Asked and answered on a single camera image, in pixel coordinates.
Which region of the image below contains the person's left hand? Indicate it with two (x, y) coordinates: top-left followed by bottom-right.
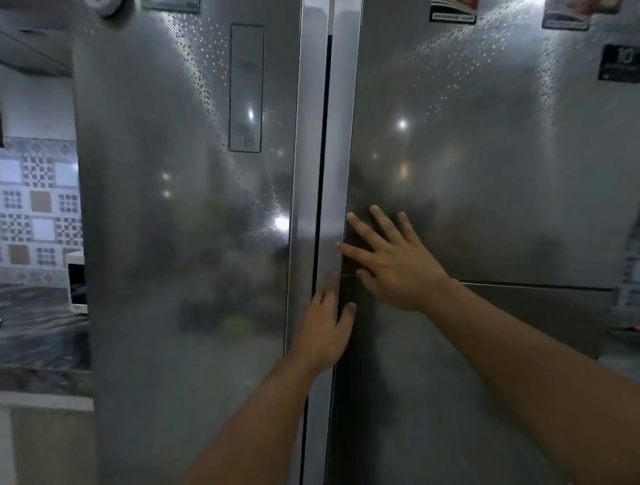
(289, 271), (357, 374)

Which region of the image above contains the white microwave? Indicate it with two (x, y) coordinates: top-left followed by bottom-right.
(65, 251), (89, 314)

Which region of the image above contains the person's right hand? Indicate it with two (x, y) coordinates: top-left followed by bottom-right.
(335, 204), (452, 314)

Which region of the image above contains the picture fridge magnet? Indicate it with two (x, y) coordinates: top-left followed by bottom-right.
(141, 0), (201, 14)

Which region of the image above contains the red label sticker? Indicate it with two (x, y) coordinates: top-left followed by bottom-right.
(429, 0), (479, 25)

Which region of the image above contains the pale label sticker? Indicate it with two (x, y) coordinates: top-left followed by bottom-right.
(541, 0), (622, 32)

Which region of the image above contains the black square sticker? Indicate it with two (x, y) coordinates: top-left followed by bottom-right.
(597, 43), (640, 84)

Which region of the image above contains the silver refrigerator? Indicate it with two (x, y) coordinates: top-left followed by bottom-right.
(69, 0), (640, 485)

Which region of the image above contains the person's left forearm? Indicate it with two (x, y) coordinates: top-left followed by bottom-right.
(179, 349), (336, 485)

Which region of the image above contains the white round magnet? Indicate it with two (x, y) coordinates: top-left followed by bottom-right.
(85, 0), (122, 19)

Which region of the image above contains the person's right forearm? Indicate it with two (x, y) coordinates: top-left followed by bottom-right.
(422, 278), (640, 485)

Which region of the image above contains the kitchen base cabinet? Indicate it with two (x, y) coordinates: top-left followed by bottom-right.
(0, 389), (99, 485)

